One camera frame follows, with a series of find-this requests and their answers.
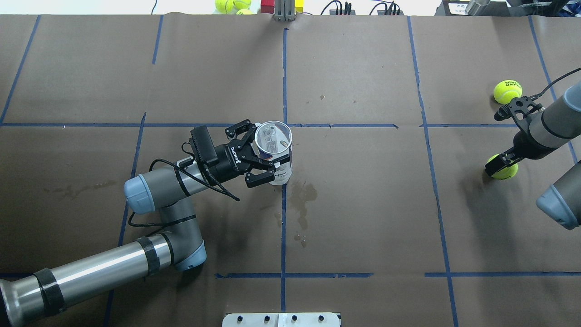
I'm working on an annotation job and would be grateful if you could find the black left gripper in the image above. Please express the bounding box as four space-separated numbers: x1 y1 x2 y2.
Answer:
205 119 291 188

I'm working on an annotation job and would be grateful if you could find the spare yellow tennis ball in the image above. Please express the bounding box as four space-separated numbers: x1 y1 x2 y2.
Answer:
236 8 255 15
233 0 252 10
214 0 234 15

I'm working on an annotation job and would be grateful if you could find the yellow toy block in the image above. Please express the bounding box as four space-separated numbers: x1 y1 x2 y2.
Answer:
295 0 305 13

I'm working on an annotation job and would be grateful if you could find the yellow Wilson tennis ball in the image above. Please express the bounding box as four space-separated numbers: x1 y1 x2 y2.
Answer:
485 163 519 180

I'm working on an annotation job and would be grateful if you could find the white pedestal column base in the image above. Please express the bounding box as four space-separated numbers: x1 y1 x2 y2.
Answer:
222 312 342 327

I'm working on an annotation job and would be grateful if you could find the red toy block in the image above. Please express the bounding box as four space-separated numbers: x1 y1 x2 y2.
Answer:
260 0 275 14

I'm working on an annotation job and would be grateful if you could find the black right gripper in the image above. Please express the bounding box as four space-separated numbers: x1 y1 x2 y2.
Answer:
485 131 552 175

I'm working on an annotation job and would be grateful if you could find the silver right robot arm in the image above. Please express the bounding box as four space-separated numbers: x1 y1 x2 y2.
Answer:
485 83 581 230

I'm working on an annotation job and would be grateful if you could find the white blue tennis ball can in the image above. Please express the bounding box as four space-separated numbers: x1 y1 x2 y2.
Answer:
253 121 293 185

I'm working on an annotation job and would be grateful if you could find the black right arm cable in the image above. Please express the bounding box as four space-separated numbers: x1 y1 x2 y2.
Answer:
531 67 581 101

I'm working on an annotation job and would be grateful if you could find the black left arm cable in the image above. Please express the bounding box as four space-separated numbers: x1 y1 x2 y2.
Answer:
127 142 240 228

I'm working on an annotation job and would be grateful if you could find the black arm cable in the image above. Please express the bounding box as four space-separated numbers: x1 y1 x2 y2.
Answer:
531 67 581 101
127 142 240 228

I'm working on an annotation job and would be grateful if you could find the aluminium frame post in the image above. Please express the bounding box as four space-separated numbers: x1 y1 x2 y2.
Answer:
273 0 296 21

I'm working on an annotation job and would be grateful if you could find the yellow Roland Garros tennis ball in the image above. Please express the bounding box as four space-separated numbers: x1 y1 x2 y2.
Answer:
492 80 522 105

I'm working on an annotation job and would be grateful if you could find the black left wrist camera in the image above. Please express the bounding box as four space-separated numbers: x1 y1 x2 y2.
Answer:
190 125 218 166

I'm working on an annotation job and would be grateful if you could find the silver metal cylinder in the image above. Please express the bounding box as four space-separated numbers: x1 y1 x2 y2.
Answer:
465 0 491 16

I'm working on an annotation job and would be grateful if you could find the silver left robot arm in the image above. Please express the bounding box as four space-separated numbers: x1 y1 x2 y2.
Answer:
1 119 292 327

